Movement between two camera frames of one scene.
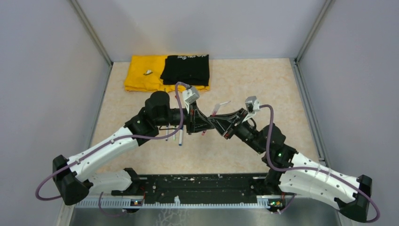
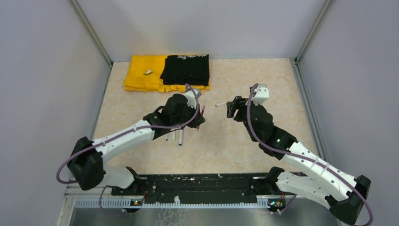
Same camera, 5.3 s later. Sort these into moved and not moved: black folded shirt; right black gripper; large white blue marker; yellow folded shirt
Moved: right black gripper
Not moved: yellow folded shirt; black folded shirt; large white blue marker
